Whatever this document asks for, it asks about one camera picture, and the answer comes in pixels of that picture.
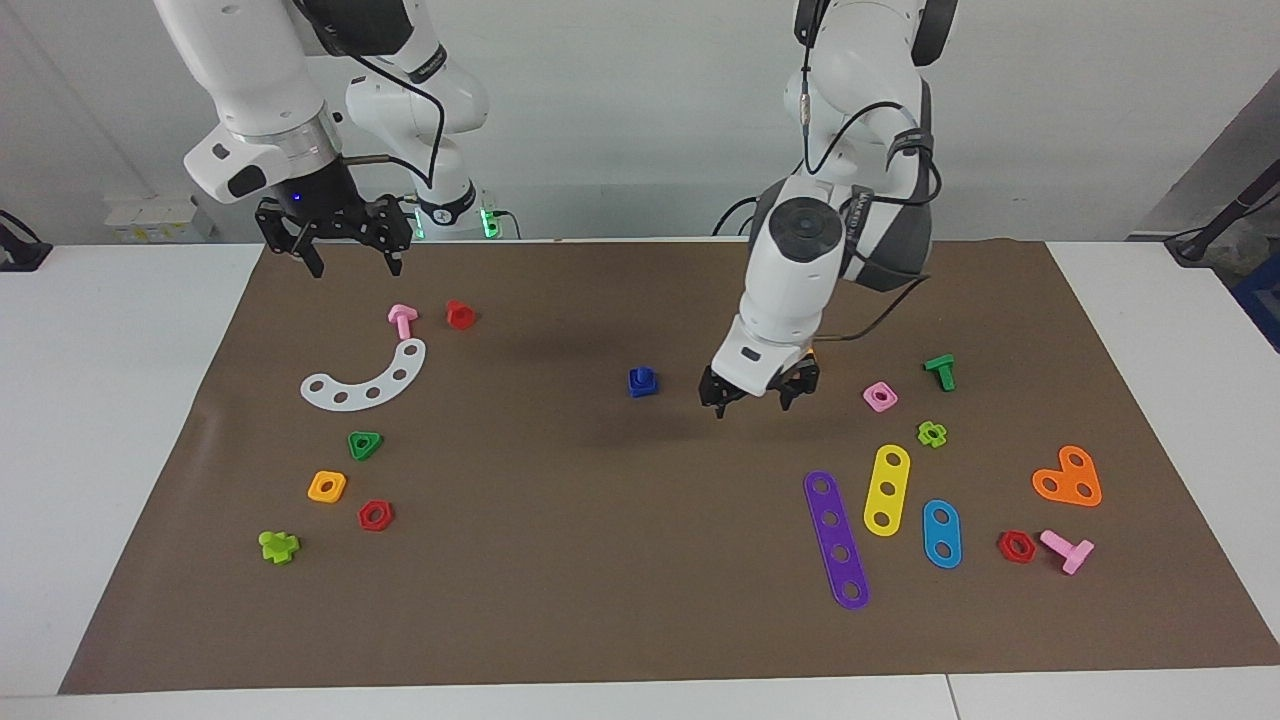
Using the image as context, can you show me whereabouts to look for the yellow three-hole strip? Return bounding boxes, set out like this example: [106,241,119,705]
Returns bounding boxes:
[863,444,912,538]

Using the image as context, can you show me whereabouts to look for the white curved perforated plate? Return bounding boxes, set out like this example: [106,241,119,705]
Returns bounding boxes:
[300,338,428,412]

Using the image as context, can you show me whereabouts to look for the purple four-hole strip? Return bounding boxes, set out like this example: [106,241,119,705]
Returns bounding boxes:
[803,470,871,611]

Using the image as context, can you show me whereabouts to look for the brown table mat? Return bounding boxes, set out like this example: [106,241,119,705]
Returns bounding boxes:
[58,238,1280,695]

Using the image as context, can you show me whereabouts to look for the blue two-hole strip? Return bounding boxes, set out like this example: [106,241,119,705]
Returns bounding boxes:
[922,499,963,570]

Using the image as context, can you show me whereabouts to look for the orange heart-shaped plate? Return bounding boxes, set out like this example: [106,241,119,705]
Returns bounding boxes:
[1032,445,1103,508]

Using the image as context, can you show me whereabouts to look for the black stand with pole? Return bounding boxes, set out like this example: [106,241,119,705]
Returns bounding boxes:
[1165,165,1280,266]

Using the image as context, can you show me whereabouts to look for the blue crate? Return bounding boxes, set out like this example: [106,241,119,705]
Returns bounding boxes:
[1232,255,1280,351]

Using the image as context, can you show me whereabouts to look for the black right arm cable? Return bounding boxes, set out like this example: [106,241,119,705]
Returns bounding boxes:
[300,0,447,191]

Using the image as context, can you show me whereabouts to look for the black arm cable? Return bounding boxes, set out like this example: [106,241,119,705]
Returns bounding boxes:
[795,0,946,346]
[300,0,447,191]

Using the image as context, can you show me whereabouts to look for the white wall socket box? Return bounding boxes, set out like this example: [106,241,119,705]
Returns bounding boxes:
[105,195,219,243]

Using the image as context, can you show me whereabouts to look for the black base cables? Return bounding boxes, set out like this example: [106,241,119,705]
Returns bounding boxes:
[712,195,763,238]

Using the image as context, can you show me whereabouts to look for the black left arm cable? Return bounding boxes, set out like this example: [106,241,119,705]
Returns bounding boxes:
[795,0,946,346]

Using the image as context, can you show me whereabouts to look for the black clamp mount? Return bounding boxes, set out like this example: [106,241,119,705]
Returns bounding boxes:
[0,210,53,273]

